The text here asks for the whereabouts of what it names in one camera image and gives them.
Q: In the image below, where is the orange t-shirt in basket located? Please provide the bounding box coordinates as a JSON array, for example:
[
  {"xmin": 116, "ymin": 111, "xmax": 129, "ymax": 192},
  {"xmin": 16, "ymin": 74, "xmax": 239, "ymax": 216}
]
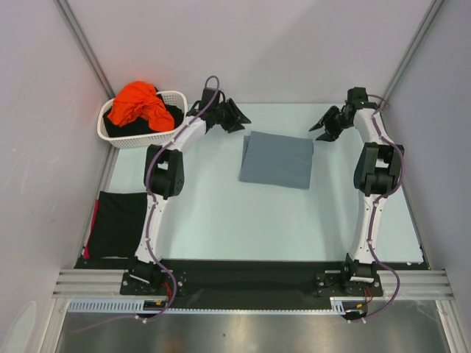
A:
[{"xmin": 108, "ymin": 81, "xmax": 175, "ymax": 132}]

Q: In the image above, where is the left aluminium corner post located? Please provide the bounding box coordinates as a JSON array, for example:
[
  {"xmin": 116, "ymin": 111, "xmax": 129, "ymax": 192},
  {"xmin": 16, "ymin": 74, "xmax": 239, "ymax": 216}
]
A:
[{"xmin": 54, "ymin": 0, "xmax": 115, "ymax": 99}]

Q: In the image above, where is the black garment in basket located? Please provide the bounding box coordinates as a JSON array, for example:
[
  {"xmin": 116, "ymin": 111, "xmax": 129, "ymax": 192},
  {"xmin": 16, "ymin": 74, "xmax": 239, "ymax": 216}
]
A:
[{"xmin": 104, "ymin": 91, "xmax": 184, "ymax": 138}]

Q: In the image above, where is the right aluminium corner post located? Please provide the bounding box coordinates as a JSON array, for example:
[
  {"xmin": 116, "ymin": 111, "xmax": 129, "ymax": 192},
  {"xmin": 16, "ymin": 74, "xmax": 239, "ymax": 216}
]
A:
[{"xmin": 380, "ymin": 0, "xmax": 446, "ymax": 104}]

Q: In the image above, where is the white plastic laundry basket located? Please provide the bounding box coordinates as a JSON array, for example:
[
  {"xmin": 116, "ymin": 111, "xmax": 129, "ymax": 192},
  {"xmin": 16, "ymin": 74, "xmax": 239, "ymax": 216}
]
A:
[{"xmin": 96, "ymin": 90, "xmax": 188, "ymax": 149}]

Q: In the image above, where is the aluminium front rail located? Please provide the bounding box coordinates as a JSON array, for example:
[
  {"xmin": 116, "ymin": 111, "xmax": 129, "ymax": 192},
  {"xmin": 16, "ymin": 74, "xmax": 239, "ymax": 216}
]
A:
[{"xmin": 53, "ymin": 269, "xmax": 454, "ymax": 300}]

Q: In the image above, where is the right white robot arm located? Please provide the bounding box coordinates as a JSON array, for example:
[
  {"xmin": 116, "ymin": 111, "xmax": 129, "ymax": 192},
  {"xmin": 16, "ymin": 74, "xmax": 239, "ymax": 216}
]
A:
[{"xmin": 309, "ymin": 87, "xmax": 404, "ymax": 295}]

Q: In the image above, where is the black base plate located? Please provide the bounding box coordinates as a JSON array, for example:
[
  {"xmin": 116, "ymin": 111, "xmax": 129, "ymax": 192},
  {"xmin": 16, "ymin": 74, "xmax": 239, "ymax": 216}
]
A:
[{"xmin": 74, "ymin": 259, "xmax": 427, "ymax": 311}]

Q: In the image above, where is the red folded garment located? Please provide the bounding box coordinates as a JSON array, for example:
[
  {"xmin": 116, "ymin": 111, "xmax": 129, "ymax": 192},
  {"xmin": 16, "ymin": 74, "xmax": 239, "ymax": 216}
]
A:
[{"xmin": 82, "ymin": 199, "xmax": 99, "ymax": 260}]

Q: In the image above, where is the folded black t-shirt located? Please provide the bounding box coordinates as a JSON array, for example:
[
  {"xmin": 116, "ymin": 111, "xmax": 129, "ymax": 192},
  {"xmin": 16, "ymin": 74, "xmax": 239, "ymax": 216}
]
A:
[{"xmin": 89, "ymin": 191, "xmax": 147, "ymax": 260}]

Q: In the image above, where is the white slotted cable duct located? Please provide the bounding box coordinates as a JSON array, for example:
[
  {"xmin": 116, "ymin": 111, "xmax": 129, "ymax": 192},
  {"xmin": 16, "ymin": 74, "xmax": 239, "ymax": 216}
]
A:
[{"xmin": 68, "ymin": 299, "xmax": 346, "ymax": 315}]

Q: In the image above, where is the grey-blue t-shirt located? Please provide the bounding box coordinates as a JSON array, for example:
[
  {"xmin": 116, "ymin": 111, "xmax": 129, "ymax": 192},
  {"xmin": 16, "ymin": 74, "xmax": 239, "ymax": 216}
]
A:
[{"xmin": 238, "ymin": 131, "xmax": 314, "ymax": 190}]

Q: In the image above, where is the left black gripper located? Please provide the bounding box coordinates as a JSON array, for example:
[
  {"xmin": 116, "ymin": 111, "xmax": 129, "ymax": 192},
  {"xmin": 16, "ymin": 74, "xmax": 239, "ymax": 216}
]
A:
[{"xmin": 212, "ymin": 98, "xmax": 249, "ymax": 133}]

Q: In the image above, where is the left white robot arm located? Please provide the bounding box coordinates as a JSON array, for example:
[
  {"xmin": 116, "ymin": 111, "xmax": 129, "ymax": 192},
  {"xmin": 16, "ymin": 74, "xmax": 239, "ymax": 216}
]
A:
[{"xmin": 128, "ymin": 87, "xmax": 251, "ymax": 294}]

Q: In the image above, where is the aluminium corner post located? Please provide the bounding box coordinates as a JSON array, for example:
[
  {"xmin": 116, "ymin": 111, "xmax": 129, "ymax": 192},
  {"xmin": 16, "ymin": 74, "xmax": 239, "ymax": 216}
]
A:
[
  {"xmin": 54, "ymin": 0, "xmax": 115, "ymax": 99},
  {"xmin": 380, "ymin": 0, "xmax": 446, "ymax": 104}
]

